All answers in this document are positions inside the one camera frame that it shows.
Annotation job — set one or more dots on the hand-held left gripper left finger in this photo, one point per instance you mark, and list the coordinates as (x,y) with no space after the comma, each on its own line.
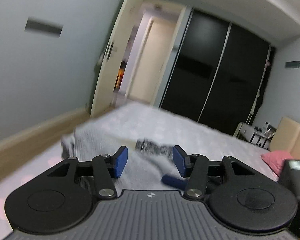
(121,160)

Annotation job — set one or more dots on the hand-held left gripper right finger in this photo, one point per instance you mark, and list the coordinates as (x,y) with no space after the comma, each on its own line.
(180,160)

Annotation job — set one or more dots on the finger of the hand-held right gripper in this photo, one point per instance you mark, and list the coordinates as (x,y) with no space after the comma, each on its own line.
(172,181)

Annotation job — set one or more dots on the grey shirt with black sleeves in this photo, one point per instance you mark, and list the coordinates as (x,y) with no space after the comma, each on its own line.
(140,170)

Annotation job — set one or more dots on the bed with pink dotted sheet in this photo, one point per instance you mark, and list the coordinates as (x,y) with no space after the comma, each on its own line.
(190,132)

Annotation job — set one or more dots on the pink pillow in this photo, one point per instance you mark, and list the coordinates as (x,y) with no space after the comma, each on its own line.
(275,161)

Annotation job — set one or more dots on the beige padded headboard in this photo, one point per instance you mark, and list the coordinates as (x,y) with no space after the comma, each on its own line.
(292,135)

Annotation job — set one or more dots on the white nightstand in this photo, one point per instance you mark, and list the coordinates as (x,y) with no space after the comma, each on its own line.
(250,135)

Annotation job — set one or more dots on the white metal rack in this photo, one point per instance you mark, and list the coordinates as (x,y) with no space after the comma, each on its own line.
(253,107)

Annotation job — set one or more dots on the black sliding wardrobe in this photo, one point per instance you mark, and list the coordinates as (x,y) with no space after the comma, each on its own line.
(210,67)

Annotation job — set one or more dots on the cream door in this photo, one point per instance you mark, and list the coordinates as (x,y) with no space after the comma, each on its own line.
(115,55)

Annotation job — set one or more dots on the small picture frame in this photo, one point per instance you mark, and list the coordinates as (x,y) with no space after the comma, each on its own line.
(270,133)

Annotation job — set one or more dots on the grey wall panel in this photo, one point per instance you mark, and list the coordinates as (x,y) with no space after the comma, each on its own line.
(292,64)
(43,27)

